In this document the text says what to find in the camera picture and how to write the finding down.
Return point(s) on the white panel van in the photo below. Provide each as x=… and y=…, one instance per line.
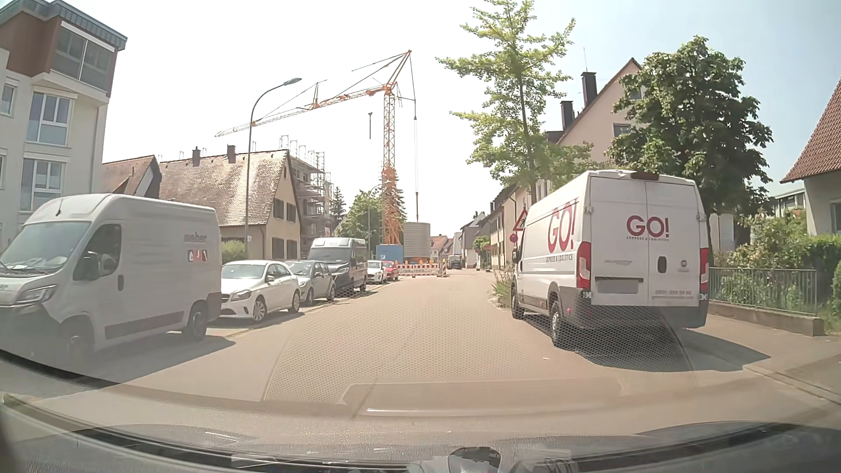
x=125, y=263

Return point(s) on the red car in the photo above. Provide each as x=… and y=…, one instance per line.
x=391, y=269

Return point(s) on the orange tower crane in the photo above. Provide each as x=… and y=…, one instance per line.
x=390, y=164

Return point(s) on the grey metal fence on wall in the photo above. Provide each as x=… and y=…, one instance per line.
x=765, y=292

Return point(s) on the row of houses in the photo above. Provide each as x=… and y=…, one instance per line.
x=486, y=236

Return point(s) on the building with scaffolding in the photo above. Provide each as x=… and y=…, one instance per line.
x=312, y=197

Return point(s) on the triangular warning road sign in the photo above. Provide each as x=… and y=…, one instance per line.
x=519, y=226

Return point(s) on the tall slender tree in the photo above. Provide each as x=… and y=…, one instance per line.
x=519, y=111

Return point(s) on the white multi-storey building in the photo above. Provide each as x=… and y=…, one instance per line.
x=46, y=111

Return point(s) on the red and white barrier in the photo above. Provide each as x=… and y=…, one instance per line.
x=420, y=269

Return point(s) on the brown roofed house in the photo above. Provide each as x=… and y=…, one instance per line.
x=131, y=176

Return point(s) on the house with red tiled roof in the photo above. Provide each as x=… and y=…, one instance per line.
x=821, y=171

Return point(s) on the green bushes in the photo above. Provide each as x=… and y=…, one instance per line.
x=782, y=256

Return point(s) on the blue container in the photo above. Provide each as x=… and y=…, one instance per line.
x=389, y=253

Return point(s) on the silver car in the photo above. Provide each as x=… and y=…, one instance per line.
x=314, y=279

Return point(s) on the green trees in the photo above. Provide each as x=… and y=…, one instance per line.
x=365, y=213

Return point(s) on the grey asphalt road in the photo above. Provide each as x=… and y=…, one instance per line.
x=420, y=328

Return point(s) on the dark green broad tree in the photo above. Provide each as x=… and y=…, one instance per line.
x=690, y=125

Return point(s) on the white van with red lettering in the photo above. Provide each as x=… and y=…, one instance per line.
x=611, y=249

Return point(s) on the grey street lamp post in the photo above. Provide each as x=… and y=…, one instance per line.
x=248, y=171

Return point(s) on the small white car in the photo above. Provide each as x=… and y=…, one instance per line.
x=375, y=270

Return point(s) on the beige gabled house with chimneys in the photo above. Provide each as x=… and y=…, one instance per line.
x=594, y=118

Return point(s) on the dark grey van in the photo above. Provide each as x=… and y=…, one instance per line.
x=341, y=259

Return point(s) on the car's own bonnet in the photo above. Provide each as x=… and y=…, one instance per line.
x=420, y=447

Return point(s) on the beige house with tiled roof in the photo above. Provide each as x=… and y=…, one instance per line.
x=243, y=197

